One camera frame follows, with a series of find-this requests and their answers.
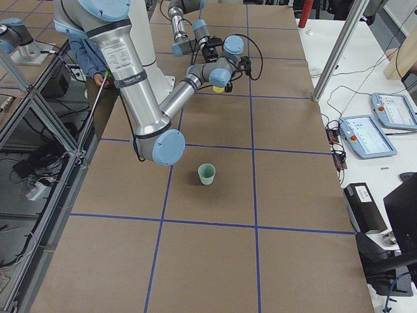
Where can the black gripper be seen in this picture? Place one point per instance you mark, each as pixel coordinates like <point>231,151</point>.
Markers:
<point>229,87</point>
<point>208,49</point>

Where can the yellow cup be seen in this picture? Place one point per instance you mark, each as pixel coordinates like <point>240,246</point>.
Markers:
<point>218,89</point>

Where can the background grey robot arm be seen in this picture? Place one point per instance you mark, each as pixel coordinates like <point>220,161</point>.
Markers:
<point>17,41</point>

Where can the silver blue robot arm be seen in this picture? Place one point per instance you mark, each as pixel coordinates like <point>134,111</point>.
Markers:
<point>122,32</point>
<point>183,44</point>

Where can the green cup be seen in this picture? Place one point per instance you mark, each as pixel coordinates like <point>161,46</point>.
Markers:
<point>206,173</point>

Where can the orange black connector strip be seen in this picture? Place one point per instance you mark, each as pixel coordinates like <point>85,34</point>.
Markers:
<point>337,148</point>

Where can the person in blue hoodie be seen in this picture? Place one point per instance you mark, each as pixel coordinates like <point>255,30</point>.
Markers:
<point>90,59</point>

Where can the near blue teach pendant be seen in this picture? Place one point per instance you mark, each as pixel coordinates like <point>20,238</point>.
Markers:
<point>366,137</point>

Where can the blue teach pendant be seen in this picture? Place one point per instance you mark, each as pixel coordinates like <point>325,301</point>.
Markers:
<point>394,111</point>
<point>366,137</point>

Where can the far blue teach pendant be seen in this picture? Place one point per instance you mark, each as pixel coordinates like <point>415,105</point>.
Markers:
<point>394,111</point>

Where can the wooden board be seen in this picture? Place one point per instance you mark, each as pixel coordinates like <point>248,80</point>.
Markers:
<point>402,59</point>

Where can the black box with label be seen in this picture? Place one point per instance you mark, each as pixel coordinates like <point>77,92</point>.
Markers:
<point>363,212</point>

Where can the black monitor stand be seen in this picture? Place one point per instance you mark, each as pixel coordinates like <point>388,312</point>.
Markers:
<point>391,268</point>

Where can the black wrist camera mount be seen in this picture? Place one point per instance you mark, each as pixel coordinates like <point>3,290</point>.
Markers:
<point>245,66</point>

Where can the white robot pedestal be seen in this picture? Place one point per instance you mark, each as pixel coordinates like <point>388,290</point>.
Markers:
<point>141,36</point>

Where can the aluminium frame post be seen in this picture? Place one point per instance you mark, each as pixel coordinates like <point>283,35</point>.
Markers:
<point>346,32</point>

